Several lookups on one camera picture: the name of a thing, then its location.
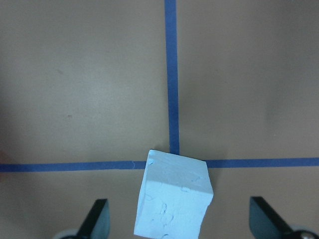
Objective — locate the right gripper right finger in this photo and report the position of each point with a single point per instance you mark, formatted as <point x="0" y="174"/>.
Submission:
<point x="265" y="222"/>

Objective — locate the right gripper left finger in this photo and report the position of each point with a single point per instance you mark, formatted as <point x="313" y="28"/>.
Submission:
<point x="97" y="223"/>

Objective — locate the light blue foam block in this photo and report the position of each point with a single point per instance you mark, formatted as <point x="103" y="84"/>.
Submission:
<point x="174" y="196"/>

